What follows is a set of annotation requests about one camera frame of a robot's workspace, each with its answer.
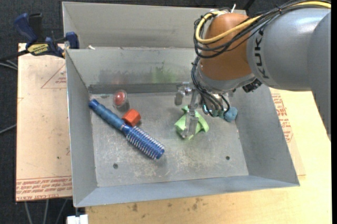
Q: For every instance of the blue-green lumpy ball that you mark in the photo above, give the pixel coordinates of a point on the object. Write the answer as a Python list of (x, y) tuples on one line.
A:
[(231, 114)]

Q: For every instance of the red-orange hexagonal block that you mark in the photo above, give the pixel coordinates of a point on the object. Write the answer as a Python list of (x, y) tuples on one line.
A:
[(130, 117)]

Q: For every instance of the grey metal bin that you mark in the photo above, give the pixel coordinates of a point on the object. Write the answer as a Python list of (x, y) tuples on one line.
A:
[(147, 165)]

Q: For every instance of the light green cloth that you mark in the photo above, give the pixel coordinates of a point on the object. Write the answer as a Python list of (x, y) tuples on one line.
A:
[(203, 126)]

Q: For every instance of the blue round hairbrush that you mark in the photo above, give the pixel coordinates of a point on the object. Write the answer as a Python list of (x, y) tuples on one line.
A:
[(134, 133)]

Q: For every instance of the brown cardboard board red print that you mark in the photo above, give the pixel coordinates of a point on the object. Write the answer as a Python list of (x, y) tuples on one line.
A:
[(42, 123)]

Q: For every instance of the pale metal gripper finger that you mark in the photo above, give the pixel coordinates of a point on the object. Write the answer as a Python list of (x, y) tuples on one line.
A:
[(187, 125), (194, 125)]

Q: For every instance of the clear dome with red ball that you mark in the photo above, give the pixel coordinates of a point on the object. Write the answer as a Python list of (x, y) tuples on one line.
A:
[(120, 98)]

